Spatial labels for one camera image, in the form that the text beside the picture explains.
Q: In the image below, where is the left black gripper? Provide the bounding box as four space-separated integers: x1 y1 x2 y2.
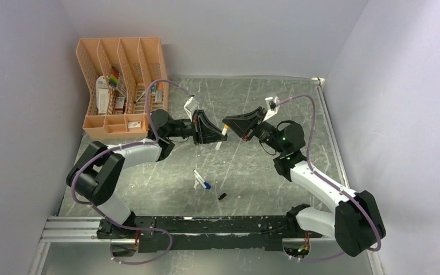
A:
165 109 227 145

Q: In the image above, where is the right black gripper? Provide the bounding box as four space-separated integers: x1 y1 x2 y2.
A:
222 109 284 155

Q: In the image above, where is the white pen blue cap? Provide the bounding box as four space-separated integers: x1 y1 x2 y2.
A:
193 170 211 190

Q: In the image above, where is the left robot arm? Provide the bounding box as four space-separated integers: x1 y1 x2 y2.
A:
66 109 227 238

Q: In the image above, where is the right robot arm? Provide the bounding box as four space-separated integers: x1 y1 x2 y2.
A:
222 107 386 257

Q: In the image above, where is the black marker cap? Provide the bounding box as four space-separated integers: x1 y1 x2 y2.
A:
218 193 227 201

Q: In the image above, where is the orange glue stick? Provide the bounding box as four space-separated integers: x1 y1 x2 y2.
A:
155 82 164 103

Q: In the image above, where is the green glue stick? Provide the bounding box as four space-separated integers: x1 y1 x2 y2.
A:
151 83 158 103

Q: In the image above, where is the small white box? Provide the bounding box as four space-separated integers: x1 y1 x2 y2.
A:
127 121 142 131

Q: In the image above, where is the small red box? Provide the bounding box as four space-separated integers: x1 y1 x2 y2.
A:
114 96 126 115

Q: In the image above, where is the coloured marker set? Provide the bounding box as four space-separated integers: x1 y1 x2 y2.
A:
108 67 120 89

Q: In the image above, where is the orange plastic file organizer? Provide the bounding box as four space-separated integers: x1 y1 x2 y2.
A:
76 37 169 140

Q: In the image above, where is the white paper box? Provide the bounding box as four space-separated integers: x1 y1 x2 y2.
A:
96 76 109 115

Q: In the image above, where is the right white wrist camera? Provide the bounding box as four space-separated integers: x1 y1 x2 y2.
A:
264 96 280 121

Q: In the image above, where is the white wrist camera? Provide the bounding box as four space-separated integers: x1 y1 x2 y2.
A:
264 96 280 121
183 96 199 119

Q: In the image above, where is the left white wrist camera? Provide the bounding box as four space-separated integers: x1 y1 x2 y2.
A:
183 96 199 119

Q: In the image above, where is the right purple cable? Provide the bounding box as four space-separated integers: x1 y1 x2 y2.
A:
277 94 382 262

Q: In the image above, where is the purple cable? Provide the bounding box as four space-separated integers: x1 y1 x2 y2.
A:
70 80 194 265
277 94 382 262

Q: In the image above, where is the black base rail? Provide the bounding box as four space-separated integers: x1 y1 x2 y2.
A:
96 215 321 253

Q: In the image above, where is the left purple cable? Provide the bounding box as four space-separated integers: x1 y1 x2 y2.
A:
70 80 194 265

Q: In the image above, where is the aluminium frame rail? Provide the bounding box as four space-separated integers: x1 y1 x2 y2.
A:
41 217 322 250

